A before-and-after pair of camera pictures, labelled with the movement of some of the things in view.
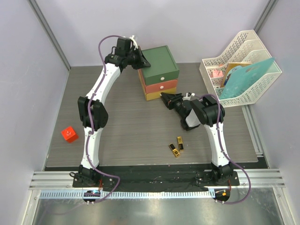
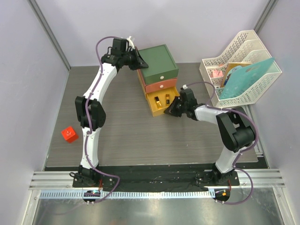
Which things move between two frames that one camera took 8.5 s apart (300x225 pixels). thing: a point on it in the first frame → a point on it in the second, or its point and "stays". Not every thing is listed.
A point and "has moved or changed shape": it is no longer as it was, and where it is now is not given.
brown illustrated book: (230, 67) stays
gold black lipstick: (180, 144) has moved or changed shape
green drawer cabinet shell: (163, 66) stays
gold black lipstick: (174, 150) → (158, 102)
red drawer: (159, 86) stays
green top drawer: (156, 74) stays
